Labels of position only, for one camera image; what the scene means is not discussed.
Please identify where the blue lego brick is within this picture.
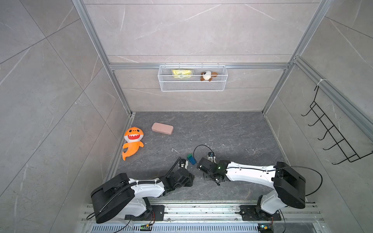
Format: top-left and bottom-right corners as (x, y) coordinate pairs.
(187, 157), (197, 165)

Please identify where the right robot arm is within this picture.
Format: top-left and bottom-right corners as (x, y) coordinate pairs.
(197, 158), (306, 217)

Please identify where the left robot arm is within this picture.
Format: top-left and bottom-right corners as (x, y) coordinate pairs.
(90, 168), (194, 224)

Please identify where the orange shark plush toy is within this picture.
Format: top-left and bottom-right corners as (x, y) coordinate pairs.
(122, 127), (144, 161)

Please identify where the brown white plush toy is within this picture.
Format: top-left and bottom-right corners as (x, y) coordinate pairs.
(200, 71), (218, 82)

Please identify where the yellow packet in basket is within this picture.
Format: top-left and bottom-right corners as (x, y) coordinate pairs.
(172, 69), (194, 79)

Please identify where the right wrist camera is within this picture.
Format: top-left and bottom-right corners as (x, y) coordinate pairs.
(207, 151), (216, 163)

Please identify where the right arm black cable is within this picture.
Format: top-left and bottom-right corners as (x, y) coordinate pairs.
(193, 144), (215, 161)

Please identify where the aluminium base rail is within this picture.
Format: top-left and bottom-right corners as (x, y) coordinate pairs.
(77, 200), (329, 233)

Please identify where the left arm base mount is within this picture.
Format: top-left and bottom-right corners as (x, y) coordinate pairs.
(121, 198), (165, 222)

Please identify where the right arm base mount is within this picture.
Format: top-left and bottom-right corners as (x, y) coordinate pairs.
(239, 195), (282, 221)

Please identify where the white wire basket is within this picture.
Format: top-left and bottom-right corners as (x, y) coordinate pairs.
(157, 64), (228, 92)

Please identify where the black wall hook rack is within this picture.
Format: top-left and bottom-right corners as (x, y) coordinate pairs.
(301, 86), (373, 166)

